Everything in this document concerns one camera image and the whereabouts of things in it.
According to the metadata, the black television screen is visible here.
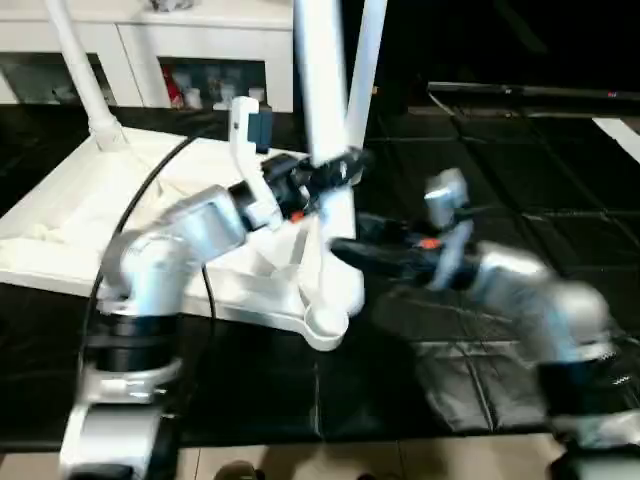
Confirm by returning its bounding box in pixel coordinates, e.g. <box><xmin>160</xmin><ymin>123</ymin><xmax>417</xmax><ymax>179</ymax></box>
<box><xmin>426</xmin><ymin>0</ymin><xmax>640</xmax><ymax>102</ymax></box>

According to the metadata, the dark blue black cabinet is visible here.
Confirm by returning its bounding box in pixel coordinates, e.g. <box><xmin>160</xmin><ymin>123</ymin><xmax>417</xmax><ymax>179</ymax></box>
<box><xmin>289</xmin><ymin>0</ymin><xmax>432</xmax><ymax>117</ymax></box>

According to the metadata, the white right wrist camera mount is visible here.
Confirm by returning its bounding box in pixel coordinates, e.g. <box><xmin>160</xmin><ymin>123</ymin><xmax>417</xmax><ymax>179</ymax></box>
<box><xmin>421</xmin><ymin>168</ymin><xmax>477</xmax><ymax>292</ymax></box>

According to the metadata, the white plastic table leg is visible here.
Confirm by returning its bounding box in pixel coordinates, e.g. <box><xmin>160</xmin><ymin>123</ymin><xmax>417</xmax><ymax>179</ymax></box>
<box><xmin>291</xmin><ymin>0</ymin><xmax>365</xmax><ymax>337</ymax></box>
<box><xmin>343</xmin><ymin>0</ymin><xmax>390</xmax><ymax>152</ymax></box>
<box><xmin>43</xmin><ymin>0</ymin><xmax>132</xmax><ymax>152</ymax></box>

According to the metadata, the black work mat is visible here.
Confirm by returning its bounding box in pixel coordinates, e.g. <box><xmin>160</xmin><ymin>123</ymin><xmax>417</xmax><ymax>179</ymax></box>
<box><xmin>0</xmin><ymin>104</ymin><xmax>640</xmax><ymax>446</ymax></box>

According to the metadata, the dark left robot foot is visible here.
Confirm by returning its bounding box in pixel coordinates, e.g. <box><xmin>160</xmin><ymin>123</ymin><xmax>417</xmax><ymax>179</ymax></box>
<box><xmin>218</xmin><ymin>459</ymin><xmax>262</xmax><ymax>480</ymax></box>

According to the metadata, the white plastic table top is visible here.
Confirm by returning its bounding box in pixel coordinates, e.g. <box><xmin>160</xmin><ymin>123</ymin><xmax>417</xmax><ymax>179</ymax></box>
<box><xmin>0</xmin><ymin>124</ymin><xmax>365</xmax><ymax>352</ymax></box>

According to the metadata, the white board strip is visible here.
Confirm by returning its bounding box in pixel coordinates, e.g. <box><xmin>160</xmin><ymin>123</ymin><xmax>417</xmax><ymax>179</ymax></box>
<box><xmin>592</xmin><ymin>117</ymin><xmax>640</xmax><ymax>167</ymax></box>

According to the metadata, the white glass-door cabinet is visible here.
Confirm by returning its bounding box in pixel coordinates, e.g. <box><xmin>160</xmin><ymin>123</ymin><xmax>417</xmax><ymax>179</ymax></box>
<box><xmin>0</xmin><ymin>0</ymin><xmax>297</xmax><ymax>110</ymax></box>

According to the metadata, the black grey bundle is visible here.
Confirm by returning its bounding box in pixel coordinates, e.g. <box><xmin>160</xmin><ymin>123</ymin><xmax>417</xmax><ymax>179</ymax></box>
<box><xmin>148</xmin><ymin>0</ymin><xmax>195</xmax><ymax>15</ymax></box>

